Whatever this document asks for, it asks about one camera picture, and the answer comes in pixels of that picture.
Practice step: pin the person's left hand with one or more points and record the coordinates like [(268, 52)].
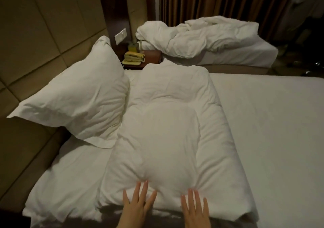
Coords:
[(135, 207)]

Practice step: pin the person's right hand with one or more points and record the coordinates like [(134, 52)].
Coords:
[(196, 212)]

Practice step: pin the white duvet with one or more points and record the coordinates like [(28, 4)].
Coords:
[(172, 134), (202, 35)]

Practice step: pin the white bed sheet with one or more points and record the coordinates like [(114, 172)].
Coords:
[(273, 134)]

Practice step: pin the white pillow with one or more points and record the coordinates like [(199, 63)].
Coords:
[(81, 99)]

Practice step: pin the yellow telephone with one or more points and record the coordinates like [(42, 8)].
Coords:
[(133, 58)]

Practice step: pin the reddish wooden nightstand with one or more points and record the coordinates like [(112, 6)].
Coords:
[(149, 57)]

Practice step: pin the pale green box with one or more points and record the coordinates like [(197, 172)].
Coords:
[(132, 47)]

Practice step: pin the beige padded headboard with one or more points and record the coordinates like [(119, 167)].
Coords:
[(35, 38)]

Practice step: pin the dark wooden column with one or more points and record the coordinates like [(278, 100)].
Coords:
[(151, 1)]

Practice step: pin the brown curtain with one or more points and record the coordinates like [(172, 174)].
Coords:
[(222, 2)]

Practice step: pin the white switch panel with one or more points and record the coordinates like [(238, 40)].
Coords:
[(120, 36)]

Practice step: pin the dark wooden wall panel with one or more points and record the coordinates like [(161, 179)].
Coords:
[(114, 10)]

